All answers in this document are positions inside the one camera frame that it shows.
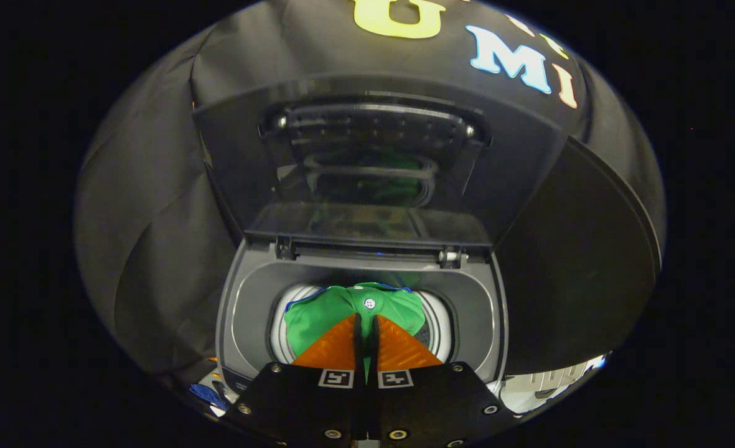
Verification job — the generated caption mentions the dark transparent washing machine lid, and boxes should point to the dark transparent washing machine lid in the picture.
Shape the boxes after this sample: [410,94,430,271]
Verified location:
[192,75,568,263]

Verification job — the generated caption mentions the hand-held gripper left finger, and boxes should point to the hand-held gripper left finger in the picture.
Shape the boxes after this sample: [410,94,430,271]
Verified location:
[223,313,368,447]

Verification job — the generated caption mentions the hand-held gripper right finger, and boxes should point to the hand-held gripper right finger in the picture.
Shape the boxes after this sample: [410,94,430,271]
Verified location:
[367,314,518,447]

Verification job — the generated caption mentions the beige cabinet with black top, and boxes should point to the beige cabinet with black top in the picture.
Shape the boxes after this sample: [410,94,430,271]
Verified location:
[494,137,664,416]

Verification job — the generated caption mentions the green polo shirt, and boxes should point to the green polo shirt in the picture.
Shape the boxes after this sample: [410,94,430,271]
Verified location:
[283,282,428,385]

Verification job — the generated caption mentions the black backdrop cloth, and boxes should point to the black backdrop cloth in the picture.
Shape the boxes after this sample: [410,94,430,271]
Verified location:
[73,0,667,377]

